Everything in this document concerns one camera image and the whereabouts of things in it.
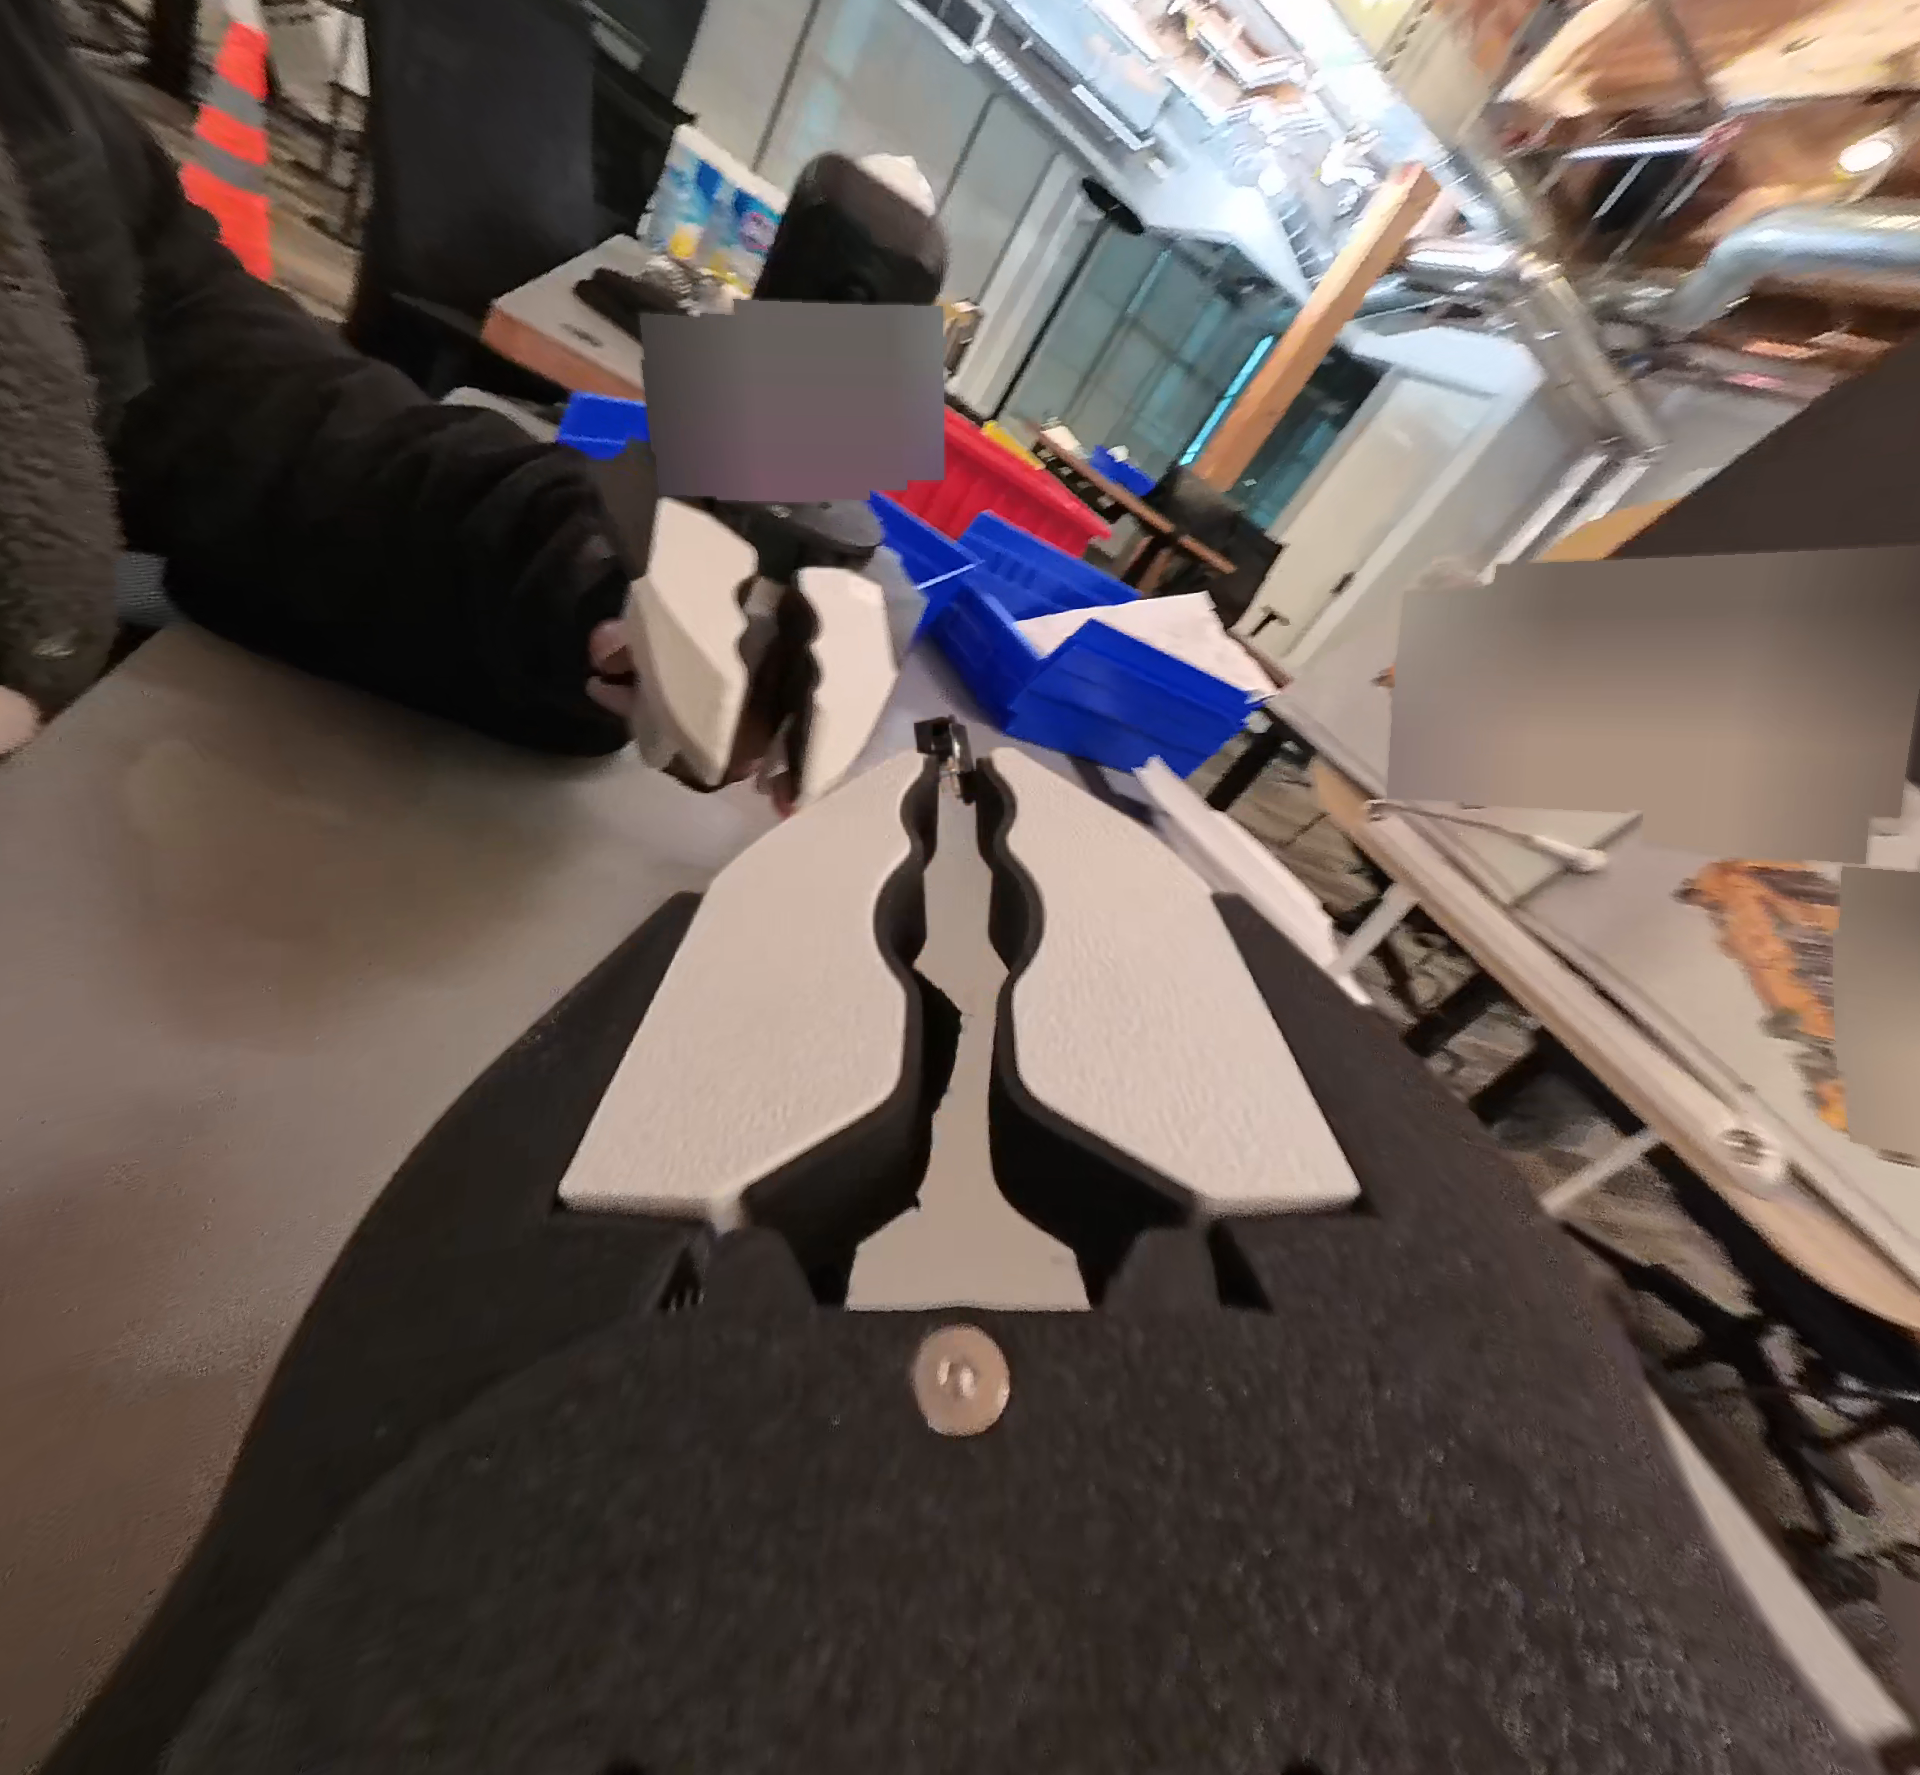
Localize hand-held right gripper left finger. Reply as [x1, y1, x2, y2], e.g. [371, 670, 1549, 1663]
[556, 751, 963, 1307]

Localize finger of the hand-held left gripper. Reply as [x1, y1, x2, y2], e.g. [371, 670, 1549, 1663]
[746, 569, 906, 806]
[626, 496, 754, 783]

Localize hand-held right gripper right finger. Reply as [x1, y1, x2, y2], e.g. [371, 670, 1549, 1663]
[983, 746, 1367, 1307]

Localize black cloth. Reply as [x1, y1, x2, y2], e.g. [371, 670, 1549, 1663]
[575, 264, 709, 328]

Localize wooden desk black frame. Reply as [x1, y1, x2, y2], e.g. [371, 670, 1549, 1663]
[1267, 690, 1920, 1373]

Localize wooden table black legs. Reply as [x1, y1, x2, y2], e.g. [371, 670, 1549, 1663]
[1031, 425, 1247, 591]

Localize white paper sheet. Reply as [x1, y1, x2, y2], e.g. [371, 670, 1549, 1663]
[1024, 585, 1284, 703]

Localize red plastic bin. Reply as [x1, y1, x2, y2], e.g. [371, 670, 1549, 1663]
[879, 403, 1114, 563]

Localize wooden post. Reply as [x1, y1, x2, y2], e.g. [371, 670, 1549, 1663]
[1187, 159, 1457, 496]

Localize orange traffic cone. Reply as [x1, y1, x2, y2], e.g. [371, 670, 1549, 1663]
[177, 21, 279, 286]

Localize person's left hand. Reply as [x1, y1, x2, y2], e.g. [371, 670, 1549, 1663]
[585, 605, 645, 728]

